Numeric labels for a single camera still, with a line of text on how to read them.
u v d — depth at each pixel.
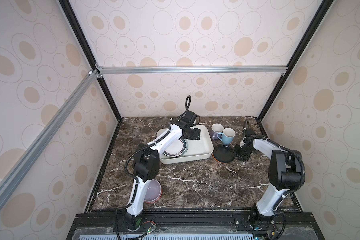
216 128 1.08
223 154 0.94
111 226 0.73
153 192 0.80
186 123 0.70
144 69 1.83
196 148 1.02
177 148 1.00
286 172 0.50
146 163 0.54
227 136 0.97
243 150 0.83
